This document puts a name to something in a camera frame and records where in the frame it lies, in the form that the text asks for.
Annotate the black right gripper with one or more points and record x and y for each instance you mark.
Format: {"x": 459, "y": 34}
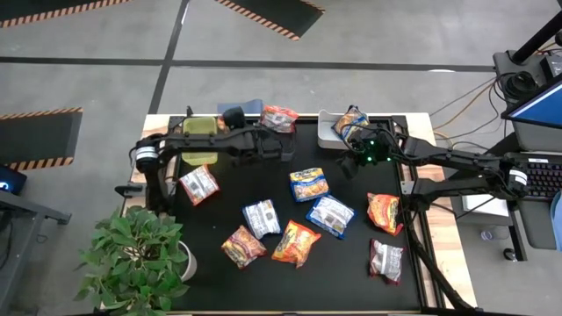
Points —
{"x": 373, "y": 147}

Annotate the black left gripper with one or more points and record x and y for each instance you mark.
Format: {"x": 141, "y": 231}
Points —
{"x": 268, "y": 147}

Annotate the orange Maruchan noodle packet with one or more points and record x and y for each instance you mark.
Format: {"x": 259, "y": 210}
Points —
{"x": 384, "y": 213}
{"x": 198, "y": 185}
{"x": 295, "y": 243}
{"x": 278, "y": 118}

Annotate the blue Maruchan noodle packet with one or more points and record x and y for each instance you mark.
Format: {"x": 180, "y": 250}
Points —
{"x": 262, "y": 219}
{"x": 331, "y": 216}
{"x": 309, "y": 184}
{"x": 350, "y": 122}

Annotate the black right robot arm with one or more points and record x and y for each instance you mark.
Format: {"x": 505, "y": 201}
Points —
{"x": 461, "y": 160}

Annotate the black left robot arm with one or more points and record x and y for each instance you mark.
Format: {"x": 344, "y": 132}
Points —
{"x": 197, "y": 140}

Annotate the white plastic bin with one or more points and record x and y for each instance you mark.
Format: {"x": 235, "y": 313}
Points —
{"x": 326, "y": 131}

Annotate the blue chair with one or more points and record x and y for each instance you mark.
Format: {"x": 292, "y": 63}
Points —
{"x": 232, "y": 105}
{"x": 557, "y": 219}

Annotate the green plastic bin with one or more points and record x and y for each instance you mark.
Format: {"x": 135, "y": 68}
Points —
{"x": 199, "y": 125}

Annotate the black table clamp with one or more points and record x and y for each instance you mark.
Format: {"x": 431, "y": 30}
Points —
{"x": 189, "y": 110}

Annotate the black hazard-striped floor mat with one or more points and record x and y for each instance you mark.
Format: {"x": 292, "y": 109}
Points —
{"x": 281, "y": 13}
{"x": 35, "y": 136}
{"x": 44, "y": 9}

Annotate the white paper box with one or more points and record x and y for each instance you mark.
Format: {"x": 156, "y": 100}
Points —
{"x": 483, "y": 206}

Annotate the white plant pot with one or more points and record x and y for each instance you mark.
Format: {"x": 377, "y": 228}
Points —
{"x": 189, "y": 263}

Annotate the clear water bottle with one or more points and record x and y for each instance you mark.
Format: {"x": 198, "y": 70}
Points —
{"x": 492, "y": 234}

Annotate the black desk support bar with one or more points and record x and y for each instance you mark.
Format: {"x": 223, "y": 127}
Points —
{"x": 505, "y": 142}

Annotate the black caster wheel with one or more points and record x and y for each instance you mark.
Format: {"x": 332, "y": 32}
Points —
{"x": 509, "y": 253}

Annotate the grey equipment base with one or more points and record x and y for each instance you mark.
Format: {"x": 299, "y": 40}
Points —
{"x": 505, "y": 66}

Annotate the green leafy plant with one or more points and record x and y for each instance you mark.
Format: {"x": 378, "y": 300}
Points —
{"x": 131, "y": 259}

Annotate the black backlit keyboard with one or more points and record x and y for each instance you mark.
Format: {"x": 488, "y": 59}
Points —
{"x": 544, "y": 177}

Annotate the grey computer desk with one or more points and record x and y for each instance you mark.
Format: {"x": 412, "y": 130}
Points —
{"x": 540, "y": 228}

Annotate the computer monitor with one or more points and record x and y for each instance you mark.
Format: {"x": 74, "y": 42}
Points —
{"x": 540, "y": 107}

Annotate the black stand pole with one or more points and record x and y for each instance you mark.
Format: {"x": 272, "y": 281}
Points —
{"x": 538, "y": 39}

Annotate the grey side desk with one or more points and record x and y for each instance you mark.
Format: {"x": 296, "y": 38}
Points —
{"x": 22, "y": 210}

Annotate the black blue-lit device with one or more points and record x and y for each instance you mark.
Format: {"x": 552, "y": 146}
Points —
{"x": 9, "y": 180}

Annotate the black aluminium table frame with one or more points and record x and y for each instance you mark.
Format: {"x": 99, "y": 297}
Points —
{"x": 175, "y": 121}

